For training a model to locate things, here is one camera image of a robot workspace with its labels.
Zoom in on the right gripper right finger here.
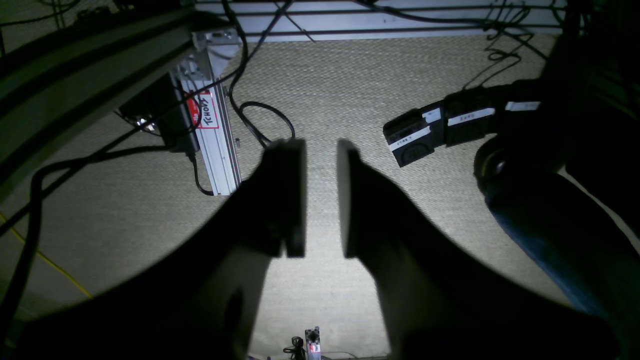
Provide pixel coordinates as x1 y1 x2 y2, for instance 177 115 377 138
337 139 621 360

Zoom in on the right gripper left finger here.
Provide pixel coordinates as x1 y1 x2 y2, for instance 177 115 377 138
20 139 306 360

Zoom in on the yellow cable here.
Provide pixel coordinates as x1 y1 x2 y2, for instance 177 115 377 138
0 212 95 300

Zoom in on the black floor cable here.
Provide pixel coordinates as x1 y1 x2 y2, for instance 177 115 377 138
190 0 297 197

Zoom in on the aluminium frame post with label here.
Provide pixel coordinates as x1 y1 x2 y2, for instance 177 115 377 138
171 27 242 196

